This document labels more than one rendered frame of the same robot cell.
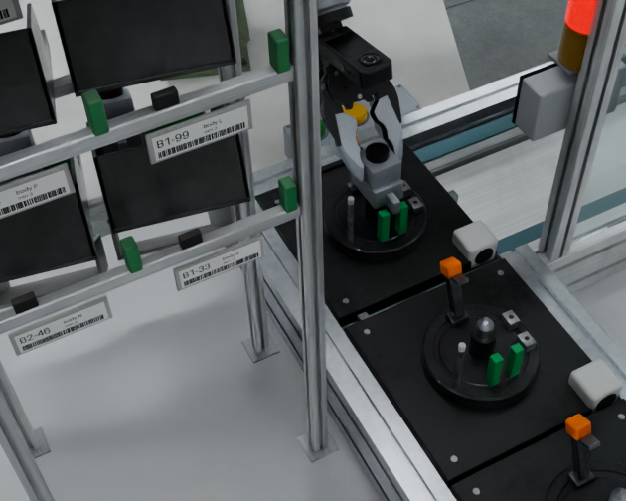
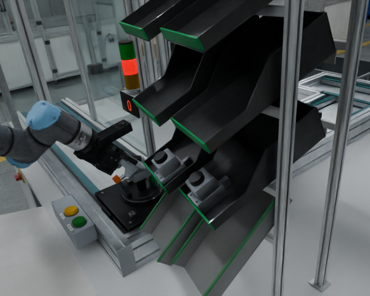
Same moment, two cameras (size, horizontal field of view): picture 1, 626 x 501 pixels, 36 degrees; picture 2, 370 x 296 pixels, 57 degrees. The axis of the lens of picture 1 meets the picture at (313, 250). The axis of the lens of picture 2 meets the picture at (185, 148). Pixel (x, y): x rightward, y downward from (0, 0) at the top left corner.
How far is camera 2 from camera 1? 126 cm
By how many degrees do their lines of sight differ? 74
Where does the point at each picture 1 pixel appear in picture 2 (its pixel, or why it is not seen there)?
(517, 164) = (100, 178)
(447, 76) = (24, 214)
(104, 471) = not seen: hidden behind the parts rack
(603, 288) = not seen: hidden behind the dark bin
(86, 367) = not seen: outside the picture
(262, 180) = (111, 235)
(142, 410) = (237, 279)
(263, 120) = (34, 277)
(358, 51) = (113, 128)
